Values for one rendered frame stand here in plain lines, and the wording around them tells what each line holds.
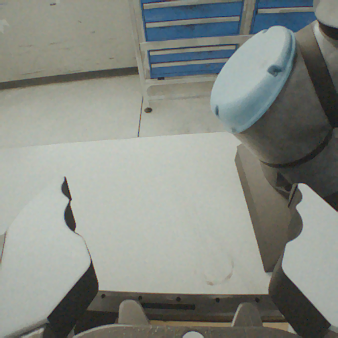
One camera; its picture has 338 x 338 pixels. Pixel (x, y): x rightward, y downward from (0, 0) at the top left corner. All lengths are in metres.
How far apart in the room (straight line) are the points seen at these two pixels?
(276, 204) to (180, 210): 0.20
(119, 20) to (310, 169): 2.50
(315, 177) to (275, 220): 0.10
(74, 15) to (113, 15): 0.42
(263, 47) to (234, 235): 0.33
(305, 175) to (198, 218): 0.22
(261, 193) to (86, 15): 2.56
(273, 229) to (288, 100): 0.23
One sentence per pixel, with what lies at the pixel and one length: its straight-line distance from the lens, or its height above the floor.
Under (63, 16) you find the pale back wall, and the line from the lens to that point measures 2.81.
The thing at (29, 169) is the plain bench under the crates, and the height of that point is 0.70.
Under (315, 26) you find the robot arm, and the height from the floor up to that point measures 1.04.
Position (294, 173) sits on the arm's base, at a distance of 0.34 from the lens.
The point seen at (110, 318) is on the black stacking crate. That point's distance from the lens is 0.27.
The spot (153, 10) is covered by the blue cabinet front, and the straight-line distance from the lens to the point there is 1.72.
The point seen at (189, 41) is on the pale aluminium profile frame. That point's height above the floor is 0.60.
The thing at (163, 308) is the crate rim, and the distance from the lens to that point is 0.19.
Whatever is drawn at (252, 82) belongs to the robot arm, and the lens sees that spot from 0.23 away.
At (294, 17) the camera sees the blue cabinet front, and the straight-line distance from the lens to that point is 1.98.
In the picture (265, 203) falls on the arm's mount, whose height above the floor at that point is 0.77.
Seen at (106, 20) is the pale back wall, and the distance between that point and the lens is 2.68.
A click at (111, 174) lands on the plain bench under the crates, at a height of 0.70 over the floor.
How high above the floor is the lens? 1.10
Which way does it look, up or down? 50 degrees down
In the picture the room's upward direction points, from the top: 6 degrees counter-clockwise
